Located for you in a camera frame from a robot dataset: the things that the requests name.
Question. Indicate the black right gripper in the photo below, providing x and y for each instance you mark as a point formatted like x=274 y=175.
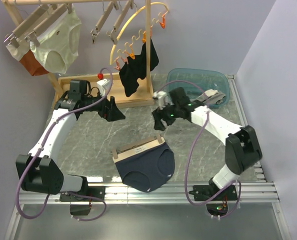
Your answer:
x=158 y=115

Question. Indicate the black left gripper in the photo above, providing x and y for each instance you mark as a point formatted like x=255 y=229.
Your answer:
x=109 y=110

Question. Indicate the beige clip hanger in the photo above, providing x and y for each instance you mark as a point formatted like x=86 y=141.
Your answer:
x=136 y=147
x=100 y=23

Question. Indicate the navy underwear cream waistband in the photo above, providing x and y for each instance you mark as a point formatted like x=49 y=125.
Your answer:
x=149 y=169

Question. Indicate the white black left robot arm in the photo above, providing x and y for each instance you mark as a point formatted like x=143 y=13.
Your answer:
x=38 y=170

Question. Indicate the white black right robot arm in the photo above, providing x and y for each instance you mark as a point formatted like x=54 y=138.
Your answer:
x=242 y=148

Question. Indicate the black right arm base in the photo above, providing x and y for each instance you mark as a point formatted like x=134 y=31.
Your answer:
x=203 y=192

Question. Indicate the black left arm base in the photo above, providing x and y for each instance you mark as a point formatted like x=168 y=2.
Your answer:
x=92 y=191

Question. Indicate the grey and pink underwear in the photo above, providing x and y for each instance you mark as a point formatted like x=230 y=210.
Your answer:
x=212 y=97

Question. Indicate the cream white hanging underwear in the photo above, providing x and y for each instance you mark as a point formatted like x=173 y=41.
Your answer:
x=58 y=45

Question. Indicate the orange cream hanging underwear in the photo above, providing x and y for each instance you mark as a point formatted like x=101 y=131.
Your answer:
x=25 y=56

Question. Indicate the beige hanging clip hanger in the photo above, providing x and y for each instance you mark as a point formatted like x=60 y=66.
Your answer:
x=100 y=23

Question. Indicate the beige hanger holding underwear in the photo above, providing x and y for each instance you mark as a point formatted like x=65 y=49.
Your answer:
x=46 y=23

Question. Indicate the beige hanger far left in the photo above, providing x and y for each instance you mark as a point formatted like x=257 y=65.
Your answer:
x=31 y=21

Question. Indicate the wooden rack base tray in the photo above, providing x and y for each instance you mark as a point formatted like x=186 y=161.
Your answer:
x=142 y=97

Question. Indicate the teal plastic basin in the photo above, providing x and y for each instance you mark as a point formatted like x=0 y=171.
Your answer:
x=205 y=79

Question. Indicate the wooden rack top bar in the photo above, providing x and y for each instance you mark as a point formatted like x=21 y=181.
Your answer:
x=40 y=2

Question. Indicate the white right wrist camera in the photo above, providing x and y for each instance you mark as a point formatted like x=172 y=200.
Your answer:
x=162 y=99

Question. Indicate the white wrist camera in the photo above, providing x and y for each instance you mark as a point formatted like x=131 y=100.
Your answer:
x=162 y=99
x=103 y=85

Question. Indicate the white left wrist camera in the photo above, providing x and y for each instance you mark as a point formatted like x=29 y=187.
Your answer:
x=103 y=85

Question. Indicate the wooden rack right post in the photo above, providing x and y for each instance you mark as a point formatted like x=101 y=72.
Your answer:
x=148 y=44

